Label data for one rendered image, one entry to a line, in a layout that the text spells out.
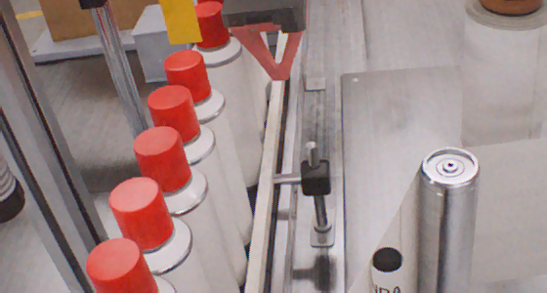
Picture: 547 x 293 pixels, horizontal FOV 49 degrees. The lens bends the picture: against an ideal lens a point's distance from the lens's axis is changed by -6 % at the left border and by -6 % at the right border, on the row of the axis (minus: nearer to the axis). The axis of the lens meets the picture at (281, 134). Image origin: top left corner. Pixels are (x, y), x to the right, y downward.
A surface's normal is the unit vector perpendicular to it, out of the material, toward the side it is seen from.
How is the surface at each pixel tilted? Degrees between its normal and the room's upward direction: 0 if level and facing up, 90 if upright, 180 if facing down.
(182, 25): 90
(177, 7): 90
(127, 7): 90
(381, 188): 0
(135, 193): 3
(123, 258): 2
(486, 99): 90
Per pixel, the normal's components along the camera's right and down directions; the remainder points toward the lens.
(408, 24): -0.14, -0.79
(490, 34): -0.62, 0.58
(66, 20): 0.01, 0.61
